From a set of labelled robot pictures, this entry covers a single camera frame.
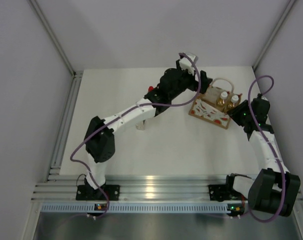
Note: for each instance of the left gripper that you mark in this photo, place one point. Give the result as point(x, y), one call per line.
point(194, 84)

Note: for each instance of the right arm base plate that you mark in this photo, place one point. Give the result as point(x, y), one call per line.
point(220, 193)

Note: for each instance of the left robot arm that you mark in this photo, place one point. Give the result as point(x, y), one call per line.
point(100, 135)

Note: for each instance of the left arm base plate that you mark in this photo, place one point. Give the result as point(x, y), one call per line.
point(87, 193)

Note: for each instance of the grey slotted cable duct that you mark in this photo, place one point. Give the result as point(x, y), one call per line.
point(206, 208)

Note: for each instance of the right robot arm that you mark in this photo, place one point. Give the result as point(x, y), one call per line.
point(275, 189)

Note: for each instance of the grey cap clear bottle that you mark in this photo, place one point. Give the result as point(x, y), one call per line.
point(141, 126)

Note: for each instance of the red cap yellow bottle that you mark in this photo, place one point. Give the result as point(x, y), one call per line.
point(150, 88)

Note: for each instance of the white cap amber bottle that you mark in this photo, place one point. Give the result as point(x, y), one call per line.
point(221, 101)
point(232, 103)

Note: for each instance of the aluminium rail frame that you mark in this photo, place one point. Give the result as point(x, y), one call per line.
point(175, 158)

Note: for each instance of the canvas bag with watermelon print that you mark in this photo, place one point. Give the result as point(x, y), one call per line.
point(204, 106)

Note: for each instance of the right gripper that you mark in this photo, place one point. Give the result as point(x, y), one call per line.
point(234, 112)

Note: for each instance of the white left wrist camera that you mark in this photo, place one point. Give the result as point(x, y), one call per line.
point(186, 62)

